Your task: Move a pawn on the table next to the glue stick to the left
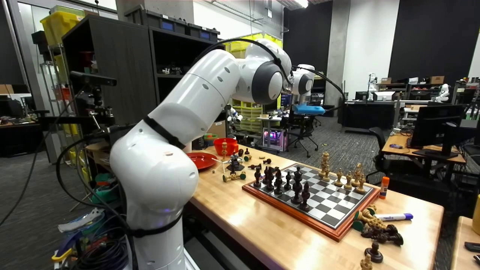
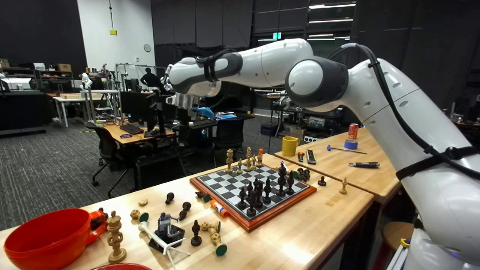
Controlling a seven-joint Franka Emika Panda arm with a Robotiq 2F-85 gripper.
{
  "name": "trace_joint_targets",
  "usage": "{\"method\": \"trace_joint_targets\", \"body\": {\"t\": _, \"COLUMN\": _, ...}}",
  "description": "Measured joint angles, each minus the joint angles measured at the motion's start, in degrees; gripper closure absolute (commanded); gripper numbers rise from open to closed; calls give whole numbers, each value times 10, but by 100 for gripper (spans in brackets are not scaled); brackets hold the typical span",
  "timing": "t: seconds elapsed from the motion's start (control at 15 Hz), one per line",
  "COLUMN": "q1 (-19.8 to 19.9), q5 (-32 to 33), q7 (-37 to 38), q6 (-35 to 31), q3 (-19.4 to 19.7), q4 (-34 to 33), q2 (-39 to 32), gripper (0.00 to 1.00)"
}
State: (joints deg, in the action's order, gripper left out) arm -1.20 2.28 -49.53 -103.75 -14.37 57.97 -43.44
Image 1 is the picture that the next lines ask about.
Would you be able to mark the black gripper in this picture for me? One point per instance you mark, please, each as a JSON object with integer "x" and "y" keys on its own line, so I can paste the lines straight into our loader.
{"x": 304, "y": 122}

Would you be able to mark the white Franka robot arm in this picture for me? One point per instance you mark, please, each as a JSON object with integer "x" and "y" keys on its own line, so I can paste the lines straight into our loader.
{"x": 159, "y": 174}

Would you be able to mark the light chess pawn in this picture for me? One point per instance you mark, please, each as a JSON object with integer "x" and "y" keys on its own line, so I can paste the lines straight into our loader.
{"x": 348, "y": 183}
{"x": 366, "y": 263}
{"x": 360, "y": 186}
{"x": 339, "y": 179}

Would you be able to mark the dark chess pawn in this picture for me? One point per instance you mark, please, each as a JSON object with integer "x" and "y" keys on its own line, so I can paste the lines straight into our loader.
{"x": 246, "y": 155}
{"x": 373, "y": 252}

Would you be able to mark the orange capped glue stick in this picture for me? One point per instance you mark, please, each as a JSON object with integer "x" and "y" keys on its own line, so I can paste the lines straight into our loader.
{"x": 384, "y": 186}

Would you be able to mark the black swivel chair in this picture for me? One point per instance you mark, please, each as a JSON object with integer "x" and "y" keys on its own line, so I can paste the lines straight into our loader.
{"x": 304, "y": 147}

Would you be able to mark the purple lit box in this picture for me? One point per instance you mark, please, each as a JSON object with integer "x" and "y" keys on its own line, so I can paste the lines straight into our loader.
{"x": 274, "y": 140}

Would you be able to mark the tall light chess piece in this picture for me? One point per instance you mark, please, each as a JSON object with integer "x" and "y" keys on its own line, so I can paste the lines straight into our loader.
{"x": 357, "y": 174}
{"x": 324, "y": 167}

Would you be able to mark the dark chess piece green base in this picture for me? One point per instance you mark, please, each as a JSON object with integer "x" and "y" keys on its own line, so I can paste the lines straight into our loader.
{"x": 267, "y": 162}

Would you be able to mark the tall dark chess piece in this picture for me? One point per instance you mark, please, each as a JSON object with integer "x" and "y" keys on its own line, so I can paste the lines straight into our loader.
{"x": 297, "y": 186}

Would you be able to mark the black cabinet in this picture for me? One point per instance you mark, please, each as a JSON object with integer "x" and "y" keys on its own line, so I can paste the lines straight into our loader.
{"x": 367, "y": 114}

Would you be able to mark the red plastic bowl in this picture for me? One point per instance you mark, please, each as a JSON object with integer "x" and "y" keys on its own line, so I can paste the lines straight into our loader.
{"x": 231, "y": 147}

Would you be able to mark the black office chair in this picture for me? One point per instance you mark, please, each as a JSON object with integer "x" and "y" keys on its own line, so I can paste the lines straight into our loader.
{"x": 382, "y": 150}

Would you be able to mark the light chess piece green base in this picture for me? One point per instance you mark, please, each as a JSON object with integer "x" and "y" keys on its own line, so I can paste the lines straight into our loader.
{"x": 234, "y": 176}

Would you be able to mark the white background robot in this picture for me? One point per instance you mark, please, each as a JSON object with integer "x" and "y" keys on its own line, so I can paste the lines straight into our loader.
{"x": 372, "y": 87}

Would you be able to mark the wooden office desk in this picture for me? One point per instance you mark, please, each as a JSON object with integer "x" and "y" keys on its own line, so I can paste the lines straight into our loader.
{"x": 399, "y": 143}

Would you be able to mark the light chess knight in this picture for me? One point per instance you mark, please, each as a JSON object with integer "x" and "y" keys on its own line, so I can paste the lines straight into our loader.
{"x": 367, "y": 218}

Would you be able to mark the red plastic plate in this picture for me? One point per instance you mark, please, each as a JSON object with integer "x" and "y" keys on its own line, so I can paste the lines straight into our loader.
{"x": 202, "y": 161}

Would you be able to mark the yellow bin rack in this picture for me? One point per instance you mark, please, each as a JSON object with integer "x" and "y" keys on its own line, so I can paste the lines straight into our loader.
{"x": 232, "y": 50}

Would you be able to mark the white marker with blue cap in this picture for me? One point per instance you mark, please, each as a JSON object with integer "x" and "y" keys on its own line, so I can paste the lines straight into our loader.
{"x": 394, "y": 218}

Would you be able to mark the black computer monitor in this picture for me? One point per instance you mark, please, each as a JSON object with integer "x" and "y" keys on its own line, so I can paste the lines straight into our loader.
{"x": 436, "y": 122}

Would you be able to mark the ceiling light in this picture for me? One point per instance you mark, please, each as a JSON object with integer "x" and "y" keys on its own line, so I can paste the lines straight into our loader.
{"x": 301, "y": 3}

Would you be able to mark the cardboard box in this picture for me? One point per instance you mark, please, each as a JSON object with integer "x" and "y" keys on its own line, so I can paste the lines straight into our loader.
{"x": 436, "y": 80}

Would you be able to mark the yellow cup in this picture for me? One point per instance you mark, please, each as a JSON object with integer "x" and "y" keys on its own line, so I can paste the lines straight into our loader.
{"x": 475, "y": 218}

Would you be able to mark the wooden side table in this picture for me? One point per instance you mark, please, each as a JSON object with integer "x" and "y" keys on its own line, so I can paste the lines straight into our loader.
{"x": 462, "y": 249}

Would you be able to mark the black marker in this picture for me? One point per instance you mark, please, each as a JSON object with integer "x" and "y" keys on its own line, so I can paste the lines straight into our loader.
{"x": 472, "y": 246}

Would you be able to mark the dark shelf unit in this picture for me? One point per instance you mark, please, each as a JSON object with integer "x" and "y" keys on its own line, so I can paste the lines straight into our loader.
{"x": 114, "y": 60}

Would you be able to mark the chess board with red frame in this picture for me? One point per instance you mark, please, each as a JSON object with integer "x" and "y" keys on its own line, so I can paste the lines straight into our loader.
{"x": 330, "y": 210}

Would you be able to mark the black camera stand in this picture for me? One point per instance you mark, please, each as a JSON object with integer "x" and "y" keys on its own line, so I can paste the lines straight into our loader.
{"x": 90, "y": 110}

